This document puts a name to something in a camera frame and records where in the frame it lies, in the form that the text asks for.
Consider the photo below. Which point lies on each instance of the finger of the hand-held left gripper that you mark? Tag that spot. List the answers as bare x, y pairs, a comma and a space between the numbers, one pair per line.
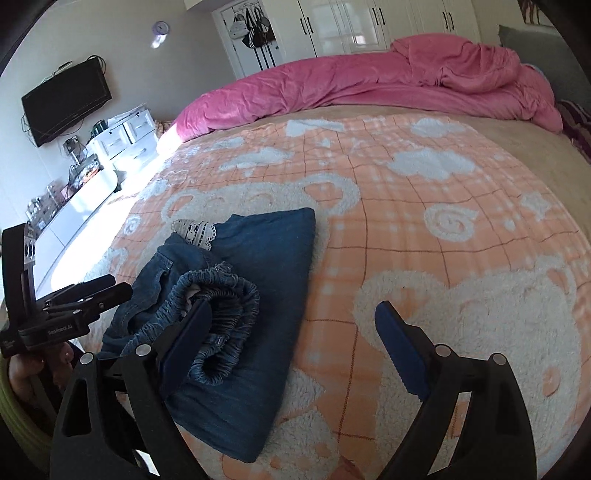
106, 295
92, 282

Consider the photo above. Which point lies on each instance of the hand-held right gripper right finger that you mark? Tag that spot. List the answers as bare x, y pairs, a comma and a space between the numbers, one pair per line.
401, 350

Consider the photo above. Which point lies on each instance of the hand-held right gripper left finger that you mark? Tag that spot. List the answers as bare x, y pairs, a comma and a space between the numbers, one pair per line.
184, 344

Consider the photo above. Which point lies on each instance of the blue denim pants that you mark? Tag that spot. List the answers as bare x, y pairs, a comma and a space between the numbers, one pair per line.
277, 277

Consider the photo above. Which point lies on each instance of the person's left hand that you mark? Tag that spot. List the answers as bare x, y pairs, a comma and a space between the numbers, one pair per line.
27, 374

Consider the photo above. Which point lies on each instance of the white low cabinet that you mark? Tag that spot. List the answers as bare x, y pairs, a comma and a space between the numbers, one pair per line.
83, 198

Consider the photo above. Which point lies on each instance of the orange plaid fleece blanket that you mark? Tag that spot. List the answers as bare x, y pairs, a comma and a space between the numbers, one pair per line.
415, 230

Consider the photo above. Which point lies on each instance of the white drawer cabinet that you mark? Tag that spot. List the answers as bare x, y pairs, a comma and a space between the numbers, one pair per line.
122, 136

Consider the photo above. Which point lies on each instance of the pink duvet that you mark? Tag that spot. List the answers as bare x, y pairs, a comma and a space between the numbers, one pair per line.
369, 78

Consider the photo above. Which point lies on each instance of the purple striped pillow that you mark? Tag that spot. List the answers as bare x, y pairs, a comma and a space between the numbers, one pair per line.
577, 131

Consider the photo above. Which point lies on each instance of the white hanging bag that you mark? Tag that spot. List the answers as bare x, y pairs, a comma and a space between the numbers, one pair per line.
237, 28

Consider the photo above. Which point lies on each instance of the black striped hanging bag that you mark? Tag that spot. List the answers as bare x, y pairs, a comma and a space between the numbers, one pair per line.
253, 34

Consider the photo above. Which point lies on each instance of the white wardrobe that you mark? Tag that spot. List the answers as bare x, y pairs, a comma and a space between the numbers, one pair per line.
351, 27

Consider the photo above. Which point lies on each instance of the grey padded headboard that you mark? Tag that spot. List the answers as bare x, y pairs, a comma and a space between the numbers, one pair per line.
545, 50

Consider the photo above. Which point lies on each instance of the black wall television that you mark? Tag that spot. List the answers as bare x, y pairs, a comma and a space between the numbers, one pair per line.
64, 101

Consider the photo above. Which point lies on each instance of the round wall clock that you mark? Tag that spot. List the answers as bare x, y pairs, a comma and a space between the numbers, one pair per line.
161, 26

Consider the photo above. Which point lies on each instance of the wall picture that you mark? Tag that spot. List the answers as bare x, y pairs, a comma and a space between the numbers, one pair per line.
535, 9

